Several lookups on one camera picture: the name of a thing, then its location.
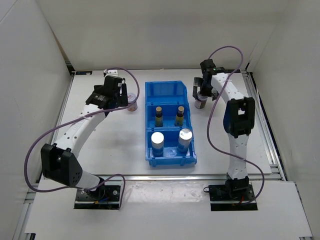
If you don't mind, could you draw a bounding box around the yellow small bottle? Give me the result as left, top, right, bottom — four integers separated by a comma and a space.
155, 106, 163, 127
174, 105, 185, 127

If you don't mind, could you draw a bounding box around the silver-lid shaker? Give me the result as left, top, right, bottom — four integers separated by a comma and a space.
151, 132, 165, 157
177, 128, 193, 153

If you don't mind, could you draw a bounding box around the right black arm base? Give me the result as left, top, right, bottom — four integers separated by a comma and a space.
203, 184, 258, 212

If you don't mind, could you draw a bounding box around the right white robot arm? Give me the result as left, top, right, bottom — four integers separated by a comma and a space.
192, 59, 255, 200

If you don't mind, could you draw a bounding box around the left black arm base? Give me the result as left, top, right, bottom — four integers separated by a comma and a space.
73, 181, 123, 210

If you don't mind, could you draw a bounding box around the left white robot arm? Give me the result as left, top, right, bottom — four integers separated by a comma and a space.
40, 75, 128, 200

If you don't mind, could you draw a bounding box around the blue three-compartment bin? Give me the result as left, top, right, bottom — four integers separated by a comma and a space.
145, 81, 197, 167

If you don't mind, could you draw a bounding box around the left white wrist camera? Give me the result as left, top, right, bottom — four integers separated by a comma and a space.
103, 69, 119, 77

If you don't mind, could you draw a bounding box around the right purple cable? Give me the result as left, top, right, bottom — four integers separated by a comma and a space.
206, 45, 266, 206

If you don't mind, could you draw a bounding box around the aluminium front rail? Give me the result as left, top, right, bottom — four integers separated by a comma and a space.
27, 174, 286, 193

